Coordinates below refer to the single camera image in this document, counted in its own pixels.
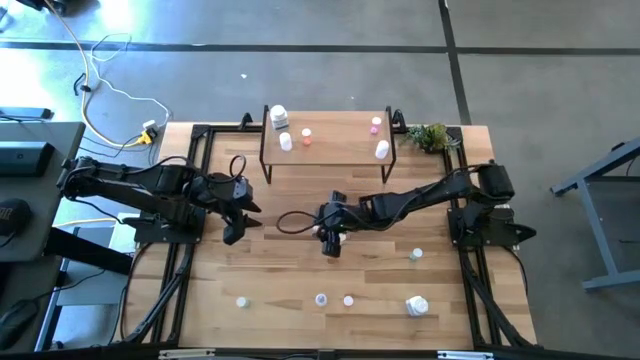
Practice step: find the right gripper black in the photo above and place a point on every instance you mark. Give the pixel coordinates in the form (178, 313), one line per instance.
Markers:
(334, 217)

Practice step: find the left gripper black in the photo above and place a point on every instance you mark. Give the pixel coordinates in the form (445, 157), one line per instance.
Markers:
(227, 192)

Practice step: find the clear bottle with coloured capsules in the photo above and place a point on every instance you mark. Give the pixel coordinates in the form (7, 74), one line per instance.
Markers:
(321, 299)

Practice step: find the green translucent pill vial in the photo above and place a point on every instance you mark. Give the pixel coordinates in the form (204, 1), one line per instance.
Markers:
(416, 253)

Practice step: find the small white plastic bottle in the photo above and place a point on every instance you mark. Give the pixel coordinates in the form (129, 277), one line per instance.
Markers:
(285, 142)

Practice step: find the large white square labelled bottle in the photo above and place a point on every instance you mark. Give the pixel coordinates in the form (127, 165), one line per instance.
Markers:
(418, 305)

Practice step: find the plain white plastic bottle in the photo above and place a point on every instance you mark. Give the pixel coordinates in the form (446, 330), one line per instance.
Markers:
(382, 149)

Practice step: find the white labelled medicine bottle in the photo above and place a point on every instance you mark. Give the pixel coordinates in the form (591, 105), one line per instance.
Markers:
(279, 112)

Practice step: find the magenta translucent pill vial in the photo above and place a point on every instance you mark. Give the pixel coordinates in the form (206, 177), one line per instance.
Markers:
(376, 120)

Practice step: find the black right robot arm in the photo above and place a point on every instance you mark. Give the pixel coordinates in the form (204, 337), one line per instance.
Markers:
(425, 192)

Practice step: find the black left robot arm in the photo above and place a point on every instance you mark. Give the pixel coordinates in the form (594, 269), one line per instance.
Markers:
(125, 187)

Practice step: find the wooden shelf with black legs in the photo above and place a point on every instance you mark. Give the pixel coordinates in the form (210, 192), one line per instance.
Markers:
(330, 152)

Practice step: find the yellow power plug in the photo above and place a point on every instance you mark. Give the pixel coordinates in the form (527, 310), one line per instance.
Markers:
(145, 137)

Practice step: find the white power adapter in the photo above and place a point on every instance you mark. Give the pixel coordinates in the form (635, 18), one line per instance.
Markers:
(150, 124)

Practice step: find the small green potted plant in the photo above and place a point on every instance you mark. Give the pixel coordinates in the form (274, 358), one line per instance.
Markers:
(429, 136)

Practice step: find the black desk leg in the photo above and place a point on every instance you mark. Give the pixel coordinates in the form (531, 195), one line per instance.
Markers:
(85, 250)

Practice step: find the grey desk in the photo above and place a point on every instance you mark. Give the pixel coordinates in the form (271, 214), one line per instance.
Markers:
(55, 145)

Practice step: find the black box device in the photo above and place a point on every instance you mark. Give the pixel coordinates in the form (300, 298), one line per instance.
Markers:
(25, 157)

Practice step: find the black flat device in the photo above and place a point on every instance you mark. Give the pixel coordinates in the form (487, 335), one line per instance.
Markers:
(25, 113)

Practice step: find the grey metal stand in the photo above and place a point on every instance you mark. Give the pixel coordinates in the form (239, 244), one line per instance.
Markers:
(595, 230)

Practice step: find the black floor equipment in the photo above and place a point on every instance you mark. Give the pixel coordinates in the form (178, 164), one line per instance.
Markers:
(37, 4)

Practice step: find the black metal table frame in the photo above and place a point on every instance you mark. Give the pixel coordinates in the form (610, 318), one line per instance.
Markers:
(200, 132)

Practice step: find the silver metal bracket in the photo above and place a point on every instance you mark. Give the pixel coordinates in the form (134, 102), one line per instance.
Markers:
(187, 354)
(465, 355)

